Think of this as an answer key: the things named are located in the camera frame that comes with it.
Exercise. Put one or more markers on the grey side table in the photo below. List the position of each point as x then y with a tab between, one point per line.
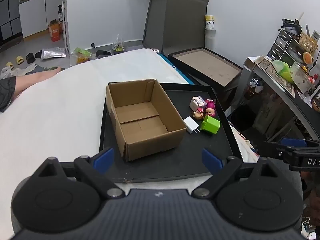
277	87

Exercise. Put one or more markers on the green yellow snack bag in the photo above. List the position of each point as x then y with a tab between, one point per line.
81	55

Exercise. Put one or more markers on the spray bottle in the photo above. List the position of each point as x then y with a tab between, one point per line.
60	13

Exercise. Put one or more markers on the brown cardboard box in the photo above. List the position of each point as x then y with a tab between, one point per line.
140	120

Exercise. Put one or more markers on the white cabinet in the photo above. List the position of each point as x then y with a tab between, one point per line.
35	15

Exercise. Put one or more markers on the yellow slipper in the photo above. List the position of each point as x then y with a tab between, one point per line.
9	64
19	60

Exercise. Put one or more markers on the grey cardboard sheet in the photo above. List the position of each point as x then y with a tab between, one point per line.
183	22

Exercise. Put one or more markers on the pink dinosaur costume figurine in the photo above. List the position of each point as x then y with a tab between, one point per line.
211	106

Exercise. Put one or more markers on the green plastic bag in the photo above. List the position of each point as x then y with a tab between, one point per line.
283	70

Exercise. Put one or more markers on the small white drawer box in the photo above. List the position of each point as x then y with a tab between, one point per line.
302	80

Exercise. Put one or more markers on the white rack pole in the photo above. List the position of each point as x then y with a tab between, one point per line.
66	30

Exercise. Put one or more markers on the white charger plug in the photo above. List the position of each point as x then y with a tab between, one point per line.
190	124

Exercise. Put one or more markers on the dark shorts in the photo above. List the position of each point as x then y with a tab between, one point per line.
6	93

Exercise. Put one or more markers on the person's right forearm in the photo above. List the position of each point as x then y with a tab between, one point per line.
312	200

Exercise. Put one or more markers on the black slipper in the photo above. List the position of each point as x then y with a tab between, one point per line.
38	54
30	58

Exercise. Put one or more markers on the black box lid brown inside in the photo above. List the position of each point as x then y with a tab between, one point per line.
207	67

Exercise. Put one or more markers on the black cap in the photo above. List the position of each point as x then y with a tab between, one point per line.
103	54

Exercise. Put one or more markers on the clear bag with smiley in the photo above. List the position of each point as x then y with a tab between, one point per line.
118	45

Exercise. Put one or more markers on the grey drawer organizer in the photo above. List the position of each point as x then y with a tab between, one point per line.
283	43

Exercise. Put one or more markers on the wicker basket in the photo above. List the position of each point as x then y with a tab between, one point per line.
308	43

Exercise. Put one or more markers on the orange carton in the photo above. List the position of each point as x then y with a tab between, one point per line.
55	31

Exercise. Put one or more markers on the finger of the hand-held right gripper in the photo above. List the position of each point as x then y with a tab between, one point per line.
273	149
293	142

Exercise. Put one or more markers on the black tray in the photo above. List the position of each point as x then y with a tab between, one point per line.
190	152

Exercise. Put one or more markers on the yellow white bottle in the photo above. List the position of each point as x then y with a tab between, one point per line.
209	22

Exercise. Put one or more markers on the person's bare leg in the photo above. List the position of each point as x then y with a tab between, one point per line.
35	78

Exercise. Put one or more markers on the silver foil bag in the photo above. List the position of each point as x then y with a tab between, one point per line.
53	53

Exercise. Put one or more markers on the white pink cube toy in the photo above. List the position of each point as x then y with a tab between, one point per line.
197	103

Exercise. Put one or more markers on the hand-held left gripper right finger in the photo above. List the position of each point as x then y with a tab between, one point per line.
211	159

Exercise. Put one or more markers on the small red bow figurine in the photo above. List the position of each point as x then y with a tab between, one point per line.
199	114

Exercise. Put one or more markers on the green cube tin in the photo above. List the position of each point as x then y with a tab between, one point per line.
210	124

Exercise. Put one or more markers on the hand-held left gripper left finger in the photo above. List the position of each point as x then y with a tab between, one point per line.
103	158

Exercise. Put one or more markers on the orange round toy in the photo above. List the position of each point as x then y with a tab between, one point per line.
308	57

